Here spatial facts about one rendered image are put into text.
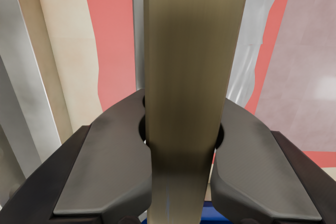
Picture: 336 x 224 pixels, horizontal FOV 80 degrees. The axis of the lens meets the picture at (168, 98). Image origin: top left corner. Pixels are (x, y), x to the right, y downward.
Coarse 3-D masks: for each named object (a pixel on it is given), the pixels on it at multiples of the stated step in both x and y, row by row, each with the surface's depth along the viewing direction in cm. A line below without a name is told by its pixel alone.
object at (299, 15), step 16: (96, 0) 22; (112, 0) 22; (128, 0) 22; (288, 0) 22; (304, 0) 22; (320, 0) 22; (96, 16) 23; (112, 16) 23; (128, 16) 23; (272, 16) 23; (288, 16) 23; (304, 16) 23; (320, 16) 23; (96, 32) 24; (112, 32) 24; (128, 32) 24; (272, 32) 24; (288, 32) 24; (304, 32) 24; (320, 32) 24
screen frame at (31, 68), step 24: (0, 0) 19; (24, 0) 20; (0, 24) 20; (24, 24) 20; (0, 48) 21; (24, 48) 21; (48, 48) 24; (24, 72) 23; (48, 72) 24; (24, 96) 24; (48, 96) 24; (48, 120) 26; (48, 144) 28
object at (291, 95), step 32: (128, 64) 26; (256, 64) 26; (288, 64) 26; (320, 64) 26; (256, 96) 28; (288, 96) 28; (320, 96) 28; (288, 128) 31; (320, 128) 31; (320, 160) 34
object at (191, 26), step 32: (160, 0) 5; (192, 0) 5; (224, 0) 5; (160, 32) 6; (192, 32) 6; (224, 32) 6; (160, 64) 6; (192, 64) 6; (224, 64) 6; (160, 96) 7; (192, 96) 7; (224, 96) 7; (160, 128) 7; (192, 128) 7; (160, 160) 8; (192, 160) 8; (160, 192) 9; (192, 192) 9
